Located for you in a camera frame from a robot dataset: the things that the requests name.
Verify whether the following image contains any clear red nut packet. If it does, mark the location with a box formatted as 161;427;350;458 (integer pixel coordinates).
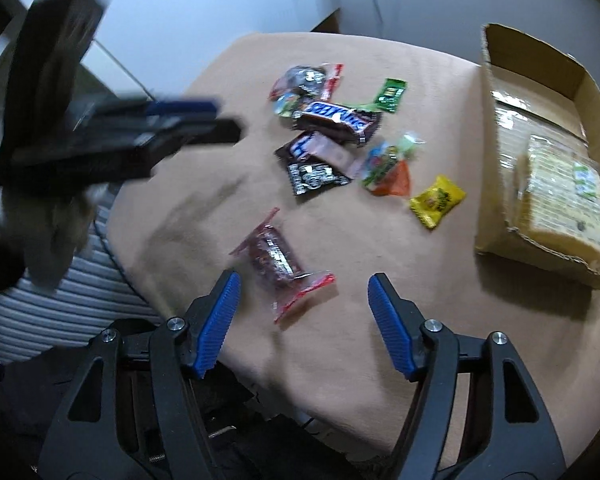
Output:
268;63;343;118

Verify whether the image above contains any brown pink chocolate bar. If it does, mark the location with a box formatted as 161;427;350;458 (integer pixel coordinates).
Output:
274;131;364;179

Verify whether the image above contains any red dried fruit packet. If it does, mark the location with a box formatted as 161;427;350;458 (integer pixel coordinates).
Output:
230;207;336;324

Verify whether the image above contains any Snickers bar blue label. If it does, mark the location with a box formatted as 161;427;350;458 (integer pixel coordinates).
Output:
291;101;382;146

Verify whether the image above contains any yellow candy packet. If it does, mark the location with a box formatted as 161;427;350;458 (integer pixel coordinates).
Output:
410;174;466;230

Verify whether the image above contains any orange green jelly packet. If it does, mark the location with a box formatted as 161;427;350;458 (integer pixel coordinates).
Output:
361;132;425;197

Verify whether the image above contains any green gum packet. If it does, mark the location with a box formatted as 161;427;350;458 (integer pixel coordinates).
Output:
374;78;407;113

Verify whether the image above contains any large cracker packet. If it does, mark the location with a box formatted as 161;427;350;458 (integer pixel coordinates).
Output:
514;134;600;263

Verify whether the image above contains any brown cardboard box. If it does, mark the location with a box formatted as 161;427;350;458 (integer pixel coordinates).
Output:
476;23;600;289

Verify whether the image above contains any black white candy packet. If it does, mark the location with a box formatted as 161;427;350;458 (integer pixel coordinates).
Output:
286;162;351;196

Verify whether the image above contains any left white gloved hand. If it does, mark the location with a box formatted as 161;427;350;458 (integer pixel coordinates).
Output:
0;184;107;289

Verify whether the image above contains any beige table cloth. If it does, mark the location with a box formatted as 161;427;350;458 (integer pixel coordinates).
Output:
107;32;600;462

